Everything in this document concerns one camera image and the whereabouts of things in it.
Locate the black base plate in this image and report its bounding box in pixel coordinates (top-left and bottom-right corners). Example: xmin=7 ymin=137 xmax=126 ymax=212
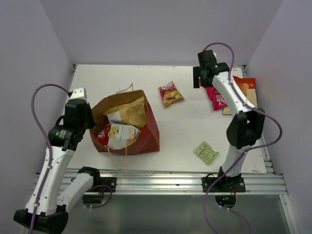
xmin=201 ymin=174 xmax=246 ymax=193
xmin=84 ymin=177 xmax=117 ymax=195

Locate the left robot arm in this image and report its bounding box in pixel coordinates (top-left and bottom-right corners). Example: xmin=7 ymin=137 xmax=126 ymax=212
xmin=14 ymin=98 xmax=101 ymax=234

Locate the red paper bag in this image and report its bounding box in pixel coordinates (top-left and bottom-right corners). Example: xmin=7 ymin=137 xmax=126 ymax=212
xmin=90 ymin=90 xmax=160 ymax=156

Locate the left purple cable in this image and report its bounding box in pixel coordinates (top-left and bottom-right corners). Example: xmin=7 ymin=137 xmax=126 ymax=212
xmin=31 ymin=84 xmax=73 ymax=234

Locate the brown kraft chips bag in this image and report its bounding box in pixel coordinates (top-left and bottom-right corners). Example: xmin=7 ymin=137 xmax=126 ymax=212
xmin=103 ymin=97 xmax=147 ymax=130

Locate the orange beige chips bag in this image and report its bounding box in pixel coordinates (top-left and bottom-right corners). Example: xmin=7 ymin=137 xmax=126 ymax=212
xmin=218 ymin=74 xmax=257 ymax=115

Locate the pink REAL chips bag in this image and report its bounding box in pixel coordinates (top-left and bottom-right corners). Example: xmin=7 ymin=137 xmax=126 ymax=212
xmin=199 ymin=80 xmax=227 ymax=111

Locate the green small sachet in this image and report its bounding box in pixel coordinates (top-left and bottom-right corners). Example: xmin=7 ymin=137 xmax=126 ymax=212
xmin=193 ymin=141 xmax=219 ymax=165

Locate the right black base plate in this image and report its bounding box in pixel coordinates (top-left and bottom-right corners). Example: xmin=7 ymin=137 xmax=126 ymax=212
xmin=201 ymin=174 xmax=246 ymax=193

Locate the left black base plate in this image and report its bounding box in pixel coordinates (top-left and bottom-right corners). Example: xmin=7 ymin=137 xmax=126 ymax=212
xmin=84 ymin=177 xmax=117 ymax=195

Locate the red white chips bag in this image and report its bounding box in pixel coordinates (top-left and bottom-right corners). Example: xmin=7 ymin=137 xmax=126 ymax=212
xmin=97 ymin=123 xmax=141 ymax=150

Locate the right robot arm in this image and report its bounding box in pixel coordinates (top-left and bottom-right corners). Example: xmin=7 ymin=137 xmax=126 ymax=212
xmin=193 ymin=50 xmax=265 ymax=192

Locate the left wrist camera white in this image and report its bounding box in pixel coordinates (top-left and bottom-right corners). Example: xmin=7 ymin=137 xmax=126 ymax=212
xmin=69 ymin=87 xmax=87 ymax=101

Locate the orange yellow candy packet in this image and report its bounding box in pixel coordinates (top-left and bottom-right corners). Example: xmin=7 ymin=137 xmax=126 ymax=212
xmin=158 ymin=81 xmax=184 ymax=108

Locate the aluminium mounting rail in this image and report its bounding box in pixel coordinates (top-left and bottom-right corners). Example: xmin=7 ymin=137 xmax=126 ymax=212
xmin=100 ymin=170 xmax=288 ymax=195

